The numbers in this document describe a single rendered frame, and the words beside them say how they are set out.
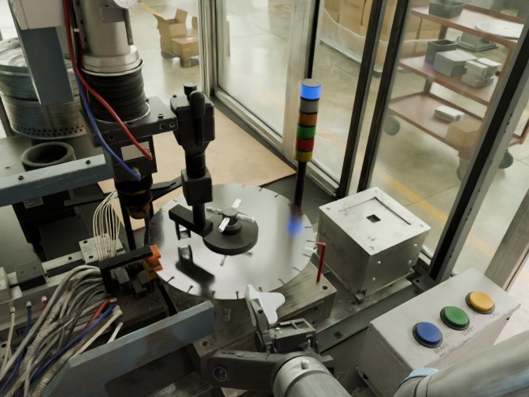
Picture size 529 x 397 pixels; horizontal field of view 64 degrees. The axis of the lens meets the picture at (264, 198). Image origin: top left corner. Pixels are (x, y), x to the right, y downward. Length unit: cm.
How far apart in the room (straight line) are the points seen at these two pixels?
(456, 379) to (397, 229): 52
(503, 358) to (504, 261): 50
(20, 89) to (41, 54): 59
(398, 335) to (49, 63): 69
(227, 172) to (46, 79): 76
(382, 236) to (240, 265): 34
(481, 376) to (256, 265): 42
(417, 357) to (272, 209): 39
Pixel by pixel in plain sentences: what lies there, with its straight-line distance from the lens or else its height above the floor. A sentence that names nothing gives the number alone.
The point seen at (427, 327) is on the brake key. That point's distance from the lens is 80.
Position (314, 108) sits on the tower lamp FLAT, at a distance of 95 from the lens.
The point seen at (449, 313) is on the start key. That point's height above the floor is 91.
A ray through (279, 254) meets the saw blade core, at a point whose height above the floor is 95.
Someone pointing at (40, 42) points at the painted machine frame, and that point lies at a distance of 70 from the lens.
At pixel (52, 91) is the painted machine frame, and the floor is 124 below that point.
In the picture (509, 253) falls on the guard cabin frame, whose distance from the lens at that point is 94.
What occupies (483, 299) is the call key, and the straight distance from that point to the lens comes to 89.
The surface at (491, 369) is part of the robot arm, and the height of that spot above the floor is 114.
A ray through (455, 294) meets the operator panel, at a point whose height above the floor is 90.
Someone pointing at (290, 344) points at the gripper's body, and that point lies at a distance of 63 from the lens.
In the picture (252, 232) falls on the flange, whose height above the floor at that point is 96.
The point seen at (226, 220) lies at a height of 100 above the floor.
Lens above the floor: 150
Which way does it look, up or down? 37 degrees down
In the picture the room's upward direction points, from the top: 3 degrees clockwise
